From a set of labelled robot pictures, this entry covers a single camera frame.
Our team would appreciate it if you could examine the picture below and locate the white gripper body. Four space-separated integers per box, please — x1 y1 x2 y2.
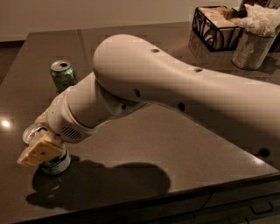
35 87 95 144

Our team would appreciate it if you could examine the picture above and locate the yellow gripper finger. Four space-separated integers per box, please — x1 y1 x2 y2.
17 136 64 167

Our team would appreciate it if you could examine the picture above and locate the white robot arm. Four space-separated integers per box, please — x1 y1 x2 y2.
18 34 280 166

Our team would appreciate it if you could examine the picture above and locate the green soda can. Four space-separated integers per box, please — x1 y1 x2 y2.
50 60 77 93

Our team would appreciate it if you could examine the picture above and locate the metal cup with napkins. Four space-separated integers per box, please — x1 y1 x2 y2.
232 3 280 70

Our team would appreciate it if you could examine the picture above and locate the black wire basket organizer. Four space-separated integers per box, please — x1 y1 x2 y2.
192 6 243 52

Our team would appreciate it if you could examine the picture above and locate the dark drawer handle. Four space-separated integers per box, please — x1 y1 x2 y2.
250 202 275 215

